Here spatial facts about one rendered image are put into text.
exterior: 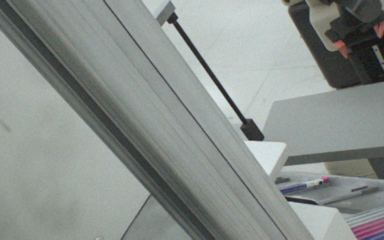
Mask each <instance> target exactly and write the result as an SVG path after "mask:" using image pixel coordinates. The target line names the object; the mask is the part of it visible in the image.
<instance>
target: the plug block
mask: <svg viewBox="0 0 384 240"><path fill-rule="evenodd" d="M246 120H247V122H248V123H247V124H246V125H244V124H243V123H242V126H241V127H240V129H241V131H242V132H243V133H244V135H245V136H246V138H247V139H248V141H254V142H262V141H263V140H264V138H265V136H264V134H263V133H262V132H261V131H260V130H259V128H258V127H257V125H256V123H255V122H254V121H253V119H251V118H246Z"/></svg>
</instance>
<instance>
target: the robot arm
mask: <svg viewBox="0 0 384 240"><path fill-rule="evenodd" d="M318 1H320V2H322V3H323V4H325V5H328V6H331V4H332V2H335V3H336V7H337V10H338V13H339V14H340V17H338V18H336V19H334V20H333V21H331V22H330V26H331V29H329V30H327V31H325V33H324V35H325V36H326V39H327V40H328V41H330V42H331V43H332V44H333V45H334V46H335V47H336V48H337V49H338V50H339V52H340V53H342V55H343V56H344V57H345V58H347V51H346V47H345V44H344V43H343V42H342V41H341V40H340V38H339V37H338V36H337V35H336V33H338V35H339V36H340V37H341V38H342V39H344V38H345V36H347V35H348V34H351V33H352V32H354V31H355V30H357V29H359V30H360V31H362V32H365V31H367V30H369V29H370V28H372V27H374V29H375V32H376V34H377V36H378V37H379V38H382V35H383V31H384V11H383V10H382V3H381V1H379V0H318ZM378 24H379V28H378Z"/></svg>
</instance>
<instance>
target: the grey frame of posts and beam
mask: <svg viewBox="0 0 384 240"><path fill-rule="evenodd" d="M103 1H104V3H105V4H106V5H107V6H108V7H109V9H110V10H111V12H112V14H114V15H115V16H116V18H117V19H118V20H119V22H120V23H121V25H122V26H123V27H124V29H126V31H127V32H128V34H129V35H130V36H131V38H132V39H133V40H134V42H135V43H136V44H137V45H138V46H139V47H140V49H141V51H142V52H143V54H144V55H145V56H146V57H147V58H148V60H149V61H150V62H151V64H152V65H153V66H154V67H155V69H156V70H157V71H158V73H159V75H160V76H162V78H163V79H164V80H165V82H166V83H167V84H168V86H169V87H170V89H171V90H172V92H173V93H175V95H176V96H177V97H178V99H179V101H181V103H182V104H183V106H184V107H185V108H186V109H187V110H188V112H189V113H190V115H191V116H192V117H193V118H194V120H195V121H196V122H197V124H198V125H199V126H200V127H201V129H202V130H203V132H205V134H206V135H207V136H208V138H209V140H210V141H211V142H212V143H213V144H214V145H215V147H216V148H217V149H218V151H219V153H220V154H221V155H222V156H223V158H225V160H226V161H227V162H228V164H229V165H230V167H231V168H232V169H233V170H234V172H235V173H236V174H237V176H238V177H239V178H240V179H241V181H242V182H243V184H244V185H245V186H246V188H247V190H249V191H250V193H252V195H253V196H254V198H255V199H256V201H257V202H258V204H260V205H261V207H262V208H263V209H264V210H265V212H266V214H267V215H268V216H269V218H270V219H272V221H273V222H274V224H275V225H276V227H277V228H278V229H279V230H280V232H281V233H282V234H283V236H284V237H285V238H286V239H287V240H357V238H356V237H355V236H354V234H353V232H352V231H351V230H350V227H349V226H348V225H347V223H346V222H345V221H344V219H343V217H342V215H341V214H340V212H338V210H337V209H336V208H333V207H327V206H317V205H312V204H302V203H292V202H287V200H286V198H285V197H284V196H283V195H282V194H281V192H280V190H279V189H278V188H277V186H276V184H275V183H274V182H273V180H271V178H270V177H269V176H268V174H267V172H266V171H265V170H264V168H263V167H262V165H260V163H259V162H258V160H257V158H255V156H254V155H253V153H252V152H251V151H250V148H248V146H247V145H246V144H245V143H244V141H243V139H242V138H241V136H240V134H238V132H237V131H236V130H235V129H234V127H233V126H232V124H231V123H230V121H229V120H228V119H227V117H226V115H225V114H223V112H222V110H221V109H220V108H219V106H218V105H217V103H216V102H215V101H214V100H213V97H212V96H211V95H210V94H209V93H208V91H207V90H206V88H205V87H204V85H203V84H202V83H201V81H200V80H199V79H198V78H197V76H196V75H195V74H194V71H193V70H192V69H191V68H190V66H189V64H188V63H187V62H186V61H185V59H184V58H183V57H182V55H181V54H180V52H179V51H178V50H177V48H176V46H175V45H174V44H173V43H172V42H171V40H170V39H169V37H168V36H167V34H166V33H165V31H164V30H163V28H162V27H161V26H160V25H159V24H158V22H157V20H156V19H155V18H154V16H153V15H152V14H151V12H150V10H149V9H148V8H147V7H146V5H145V4H144V3H143V1H142V0H103ZM0 31H1V32H2V33H3V34H4V35H5V36H6V37H7V38H8V39H9V41H10V42H11V43H13V44H14V46H15V47H16V48H17V49H18V50H19V51H20V53H21V54H22V55H23V56H24V57H25V58H26V59H27V60H28V61H29V62H30V64H31V65H33V66H34V67H35V68H36V70H37V71H38V72H39V73H40V74H41V75H42V76H43V77H44V78H45V80H47V82H49V84H50V85H51V86H52V88H54V89H55V90H56V91H57V93H58V94H59V95H60V96H61V97H62V98H63V100H64V101H66V102H67V103H68V104H69V105H70V106H71V108H72V109H73V110H74V112H75V113H77V114H78V115H79V117H80V118H81V119H82V120H83V121H84V122H85V123H86V125H87V126H89V127H90V128H91V129H92V130H93V132H94V133H95V134H96V135H97V136H98V138H99V139H100V140H101V141H102V142H103V143H104V144H105V145H106V146H107V147H108V148H109V149H110V151H111V152H113V153H114V155H115V156H116V157H117V158H118V159H119V160H120V161H121V163H122V164H123V165H125V167H127V169H128V170H129V171H130V172H131V173H132V174H133V176H134V177H135V178H136V179H137V180H138V181H139V182H140V183H141V184H142V185H143V186H144V187H145V189H146V190H147V191H148V192H149V193H150V194H151V195H152V196H153V197H154V198H155V199H156V201H157V202H158V203H159V204H160V205H161V206H162V207H163V208H164V209H165V210H166V211H167V212H168V214H169V215H170V217H171V218H172V219H173V220H175V221H176V222H177V223H178V225H179V226H180V227H181V228H182V229H183V230H184V232H185V233H186V234H188V235H189V237H190V238H191V239H192V240H271V239H270V238H269V237H268V236H267V233H266V232H265V231H264V230H263V228H262V227H261V226H260V224H258V222H257V221H256V220H255V218H254V217H253V216H252V214H251V213H250V212H249V210H247V208H246V207H245V206H244V205H243V203H242V202H241V201H240V199H239V198H238V197H237V195H235V194H234V192H233V191H232V189H231V188H230V186H229V185H228V184H227V182H226V181H225V180H224V179H223V178H222V177H221V176H220V174H219V172H217V170H216V169H215V167H214V166H213V165H212V164H211V163H210V161H209V160H208V159H207V157H206V156H205V155H204V154H203V153H202V151H201V149H200V148H199V147H198V146H197V145H196V144H195V143H194V141H193V140H192V139H191V137H190V136H189V134H188V133H186V131H185V130H184V129H183V128H182V126H181V125H180V123H179V122H178V121H177V120H176V118H175V117H174V116H173V115H172V114H171V113H170V111H169V109H168V108H167V107H166V106H165V105H164V103H163V102H162V100H160V99H159V97H158V96H157V95H156V93H155V92H154V90H153V89H152V88H151V87H150V85H149V84H148V83H147V82H146V80H144V78H143V77H142V76H141V74H140V73H139V71H138V70H137V69H136V68H135V67H134V66H133V64H132V63H131V62H130V60H129V58H128V57H127V56H126V55H125V54H124V53H123V52H122V51H121V49H120V47H118V45H117V44H116V42H115V41H114V40H113V39H112V38H111V37H110V35H109V34H108V32H107V31H106V30H105V29H104V28H103V26H102V25H100V22H99V21H98V20H97V19H96V18H95V16H94V15H93V14H92V12H91V10H89V9H88V7H87V6H86V5H85V4H84V3H83V0H0Z"/></svg>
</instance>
